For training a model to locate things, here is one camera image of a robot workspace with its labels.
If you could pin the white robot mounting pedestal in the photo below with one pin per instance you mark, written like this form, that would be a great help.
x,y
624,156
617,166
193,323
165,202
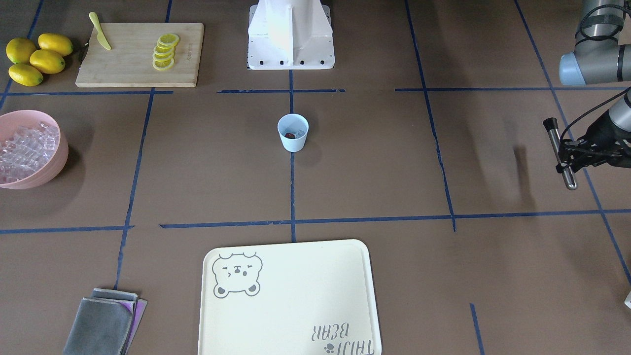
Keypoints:
x,y
290,35

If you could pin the whole lemon middle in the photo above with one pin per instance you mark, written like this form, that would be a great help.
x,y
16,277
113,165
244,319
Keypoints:
x,y
47,61

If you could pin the whole lemon bottom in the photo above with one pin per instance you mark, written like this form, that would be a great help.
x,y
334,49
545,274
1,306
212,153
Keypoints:
x,y
25,75

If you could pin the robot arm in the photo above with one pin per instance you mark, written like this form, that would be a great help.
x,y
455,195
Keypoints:
x,y
597,58

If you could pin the steel muddler black tip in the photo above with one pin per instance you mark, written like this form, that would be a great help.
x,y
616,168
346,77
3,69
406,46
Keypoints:
x,y
551,126

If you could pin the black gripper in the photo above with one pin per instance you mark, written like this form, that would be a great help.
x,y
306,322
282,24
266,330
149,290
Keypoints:
x,y
600,132

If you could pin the grey folded cloth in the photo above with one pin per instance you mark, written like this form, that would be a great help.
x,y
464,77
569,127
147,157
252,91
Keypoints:
x,y
103,324

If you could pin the whole lemon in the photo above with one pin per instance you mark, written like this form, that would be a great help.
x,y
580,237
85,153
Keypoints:
x,y
20,49
47,61
58,43
25,75

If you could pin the cream bear serving tray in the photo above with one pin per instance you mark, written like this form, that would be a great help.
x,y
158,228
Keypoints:
x,y
308,298

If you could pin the pink bowl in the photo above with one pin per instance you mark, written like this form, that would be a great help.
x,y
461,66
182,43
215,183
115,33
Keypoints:
x,y
31,118

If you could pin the purple folded cloth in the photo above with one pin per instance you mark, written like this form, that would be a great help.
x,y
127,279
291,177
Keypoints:
x,y
137,317

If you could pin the light blue plastic cup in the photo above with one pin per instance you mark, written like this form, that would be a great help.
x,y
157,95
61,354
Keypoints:
x,y
292,130

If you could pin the whole lemon top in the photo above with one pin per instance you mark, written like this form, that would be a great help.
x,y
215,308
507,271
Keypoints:
x,y
58,43
20,49

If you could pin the bamboo cutting board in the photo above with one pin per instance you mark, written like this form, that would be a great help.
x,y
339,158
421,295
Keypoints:
x,y
129,62

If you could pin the yellow-green plastic knife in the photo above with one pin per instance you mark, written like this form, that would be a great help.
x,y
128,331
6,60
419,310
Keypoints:
x,y
100,36

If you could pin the clear ice cube pile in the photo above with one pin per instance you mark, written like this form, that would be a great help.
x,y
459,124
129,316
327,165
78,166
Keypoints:
x,y
27,151

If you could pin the lemon slices row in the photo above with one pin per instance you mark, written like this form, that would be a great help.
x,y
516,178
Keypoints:
x,y
163,57

